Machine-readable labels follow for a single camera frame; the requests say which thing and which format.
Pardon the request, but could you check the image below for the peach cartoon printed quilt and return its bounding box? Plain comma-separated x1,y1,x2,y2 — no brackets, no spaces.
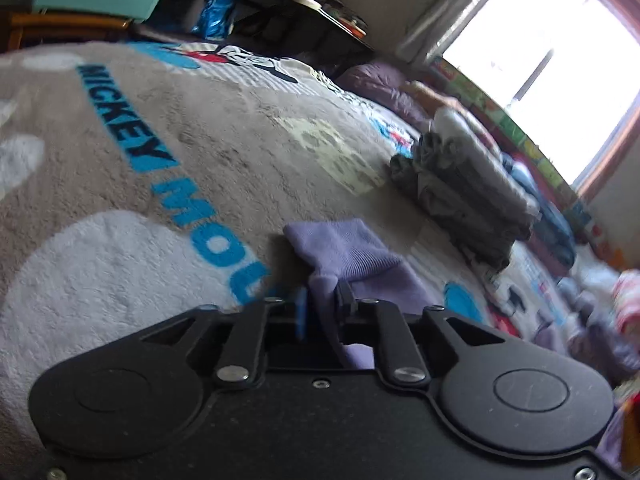
400,80,453,113

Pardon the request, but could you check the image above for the stack of grey folded clothes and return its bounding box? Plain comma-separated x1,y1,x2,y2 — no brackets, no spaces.
389,109,542,269

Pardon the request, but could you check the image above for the grey cartoon printed blanket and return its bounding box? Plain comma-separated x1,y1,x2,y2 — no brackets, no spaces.
0,40,506,461

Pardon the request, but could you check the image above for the wooden chair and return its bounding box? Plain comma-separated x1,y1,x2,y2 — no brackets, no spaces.
9,12,132,52

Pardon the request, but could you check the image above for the grey curtain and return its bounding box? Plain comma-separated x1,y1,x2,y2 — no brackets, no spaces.
397,0,522,62

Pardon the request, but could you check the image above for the purple knit garment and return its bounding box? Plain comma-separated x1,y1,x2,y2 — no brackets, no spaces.
283,217,445,370

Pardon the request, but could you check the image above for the window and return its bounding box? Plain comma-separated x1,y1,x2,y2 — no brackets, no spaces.
440,0,640,187

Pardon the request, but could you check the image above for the pink floral cloth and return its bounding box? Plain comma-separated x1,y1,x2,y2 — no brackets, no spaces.
611,269,640,358

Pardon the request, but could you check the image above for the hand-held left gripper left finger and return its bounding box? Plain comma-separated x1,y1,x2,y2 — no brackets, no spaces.
140,287,308,387

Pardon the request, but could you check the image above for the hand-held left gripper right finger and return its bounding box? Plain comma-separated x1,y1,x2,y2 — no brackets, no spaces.
334,282,507,387

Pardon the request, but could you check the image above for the blue plastic bag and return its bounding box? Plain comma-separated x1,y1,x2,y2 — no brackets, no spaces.
191,0,251,39

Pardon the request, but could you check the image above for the blue folded garment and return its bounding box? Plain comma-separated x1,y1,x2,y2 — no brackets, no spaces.
502,157,578,267

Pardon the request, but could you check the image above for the colourful foam wall mat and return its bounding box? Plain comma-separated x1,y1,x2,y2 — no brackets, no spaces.
429,57,618,261

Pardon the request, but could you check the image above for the black desk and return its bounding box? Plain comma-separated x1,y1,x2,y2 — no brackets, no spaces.
232,0,377,70

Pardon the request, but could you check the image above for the purple quilt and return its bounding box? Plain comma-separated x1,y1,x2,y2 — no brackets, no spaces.
339,62,433,128

